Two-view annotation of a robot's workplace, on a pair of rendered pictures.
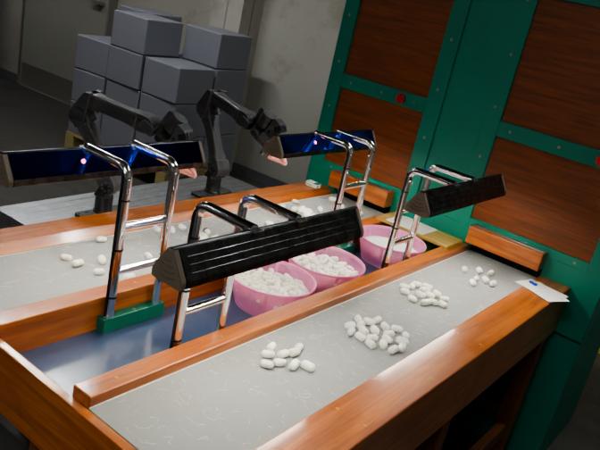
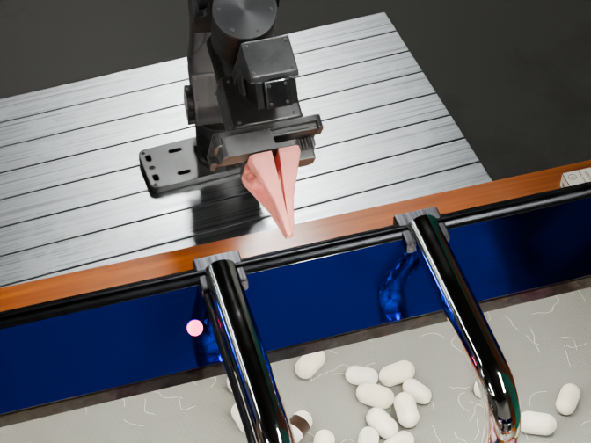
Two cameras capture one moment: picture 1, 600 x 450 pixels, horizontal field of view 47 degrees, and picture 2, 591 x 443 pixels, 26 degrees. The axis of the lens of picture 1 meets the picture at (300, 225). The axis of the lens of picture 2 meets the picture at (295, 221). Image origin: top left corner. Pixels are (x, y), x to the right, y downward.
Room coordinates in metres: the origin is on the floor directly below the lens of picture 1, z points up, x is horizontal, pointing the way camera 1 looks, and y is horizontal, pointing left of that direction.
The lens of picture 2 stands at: (2.04, -0.39, 1.80)
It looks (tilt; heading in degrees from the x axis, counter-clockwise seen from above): 48 degrees down; 40
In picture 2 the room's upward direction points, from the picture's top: straight up
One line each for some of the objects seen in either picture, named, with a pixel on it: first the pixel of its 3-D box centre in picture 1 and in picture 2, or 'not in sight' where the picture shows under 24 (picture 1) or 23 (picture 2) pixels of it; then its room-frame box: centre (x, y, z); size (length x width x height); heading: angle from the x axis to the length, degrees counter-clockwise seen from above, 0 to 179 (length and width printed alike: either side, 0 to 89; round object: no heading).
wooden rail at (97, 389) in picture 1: (333, 307); not in sight; (1.90, -0.15, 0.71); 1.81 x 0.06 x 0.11; 146
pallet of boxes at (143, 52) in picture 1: (156, 94); not in sight; (5.27, 1.30, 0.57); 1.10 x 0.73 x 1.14; 60
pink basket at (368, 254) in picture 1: (388, 249); not in sight; (2.50, -0.35, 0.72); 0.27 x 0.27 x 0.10
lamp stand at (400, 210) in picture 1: (426, 233); not in sight; (2.24, -0.42, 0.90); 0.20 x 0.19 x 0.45; 146
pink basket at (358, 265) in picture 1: (323, 271); not in sight; (2.13, -0.11, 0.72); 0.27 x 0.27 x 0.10
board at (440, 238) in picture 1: (419, 229); not in sight; (2.68, -0.48, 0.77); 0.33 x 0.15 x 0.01; 56
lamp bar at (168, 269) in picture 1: (275, 238); not in sight; (1.39, 0.04, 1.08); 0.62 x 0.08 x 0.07; 146
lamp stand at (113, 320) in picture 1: (121, 233); not in sight; (1.66, 0.45, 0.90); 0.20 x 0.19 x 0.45; 146
